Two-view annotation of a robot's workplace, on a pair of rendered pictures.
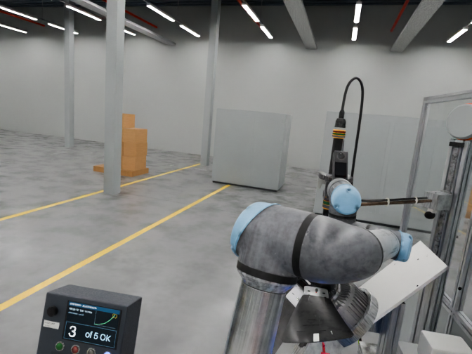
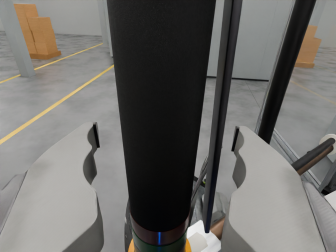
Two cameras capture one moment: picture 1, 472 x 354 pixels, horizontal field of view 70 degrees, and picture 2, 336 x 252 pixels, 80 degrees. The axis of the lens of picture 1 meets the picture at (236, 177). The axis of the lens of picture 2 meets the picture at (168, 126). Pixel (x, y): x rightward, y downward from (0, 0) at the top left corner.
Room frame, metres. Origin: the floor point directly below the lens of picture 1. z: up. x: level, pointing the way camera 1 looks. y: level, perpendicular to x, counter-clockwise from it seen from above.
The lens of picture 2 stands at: (1.11, -0.34, 1.71)
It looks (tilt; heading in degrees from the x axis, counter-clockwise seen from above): 31 degrees down; 351
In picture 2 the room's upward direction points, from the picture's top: 2 degrees clockwise
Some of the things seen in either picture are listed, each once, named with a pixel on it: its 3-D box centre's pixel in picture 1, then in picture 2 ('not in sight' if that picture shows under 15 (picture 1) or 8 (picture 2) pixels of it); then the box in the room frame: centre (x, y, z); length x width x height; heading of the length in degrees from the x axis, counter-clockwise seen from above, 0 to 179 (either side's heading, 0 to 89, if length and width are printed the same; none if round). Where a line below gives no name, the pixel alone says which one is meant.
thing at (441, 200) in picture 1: (437, 200); not in sight; (1.46, -0.90, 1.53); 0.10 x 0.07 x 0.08; 117
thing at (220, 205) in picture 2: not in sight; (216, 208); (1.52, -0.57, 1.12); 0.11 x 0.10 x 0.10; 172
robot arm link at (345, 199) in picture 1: (344, 198); not in sight; (0.92, -0.31, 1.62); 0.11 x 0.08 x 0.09; 172
